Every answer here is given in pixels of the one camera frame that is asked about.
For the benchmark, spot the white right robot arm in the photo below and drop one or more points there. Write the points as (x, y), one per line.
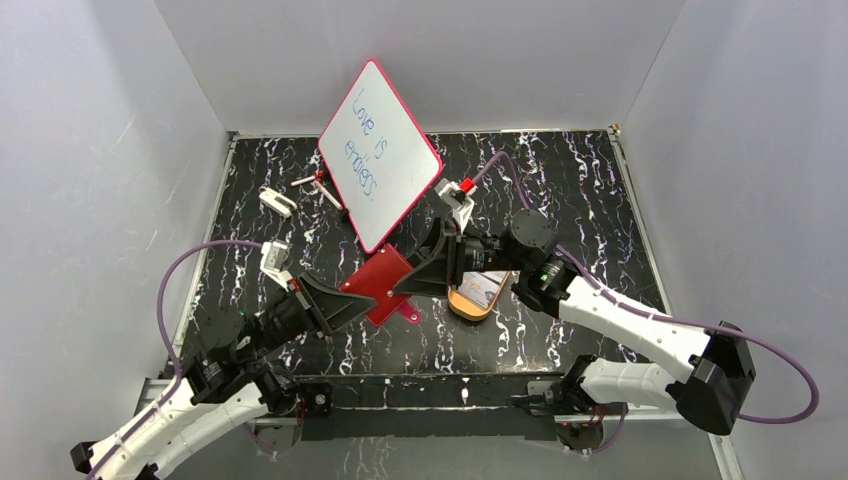
(704, 374)

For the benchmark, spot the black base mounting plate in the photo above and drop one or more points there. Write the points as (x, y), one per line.
(434, 405)

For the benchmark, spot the white whiteboard eraser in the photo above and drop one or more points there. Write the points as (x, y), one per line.
(277, 202)

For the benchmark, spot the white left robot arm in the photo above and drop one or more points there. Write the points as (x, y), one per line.
(226, 383)

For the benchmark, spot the pink framed whiteboard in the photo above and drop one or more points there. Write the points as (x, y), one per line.
(378, 157)

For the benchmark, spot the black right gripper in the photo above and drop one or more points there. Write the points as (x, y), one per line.
(440, 264)

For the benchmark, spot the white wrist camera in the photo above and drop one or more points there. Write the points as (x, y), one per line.
(274, 256)
(458, 196)

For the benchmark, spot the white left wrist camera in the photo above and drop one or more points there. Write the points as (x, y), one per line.
(274, 256)

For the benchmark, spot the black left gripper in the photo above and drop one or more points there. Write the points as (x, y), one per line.
(303, 302)

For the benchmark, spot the red leather card holder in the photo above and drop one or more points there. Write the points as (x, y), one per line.
(376, 278)

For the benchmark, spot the orange oval tray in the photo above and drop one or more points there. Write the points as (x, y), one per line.
(467, 310)

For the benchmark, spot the red capped marker pen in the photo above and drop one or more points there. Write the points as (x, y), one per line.
(318, 176)

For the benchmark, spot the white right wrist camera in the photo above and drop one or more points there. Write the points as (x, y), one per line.
(458, 196)

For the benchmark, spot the aluminium rail frame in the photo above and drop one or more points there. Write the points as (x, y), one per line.
(703, 373)

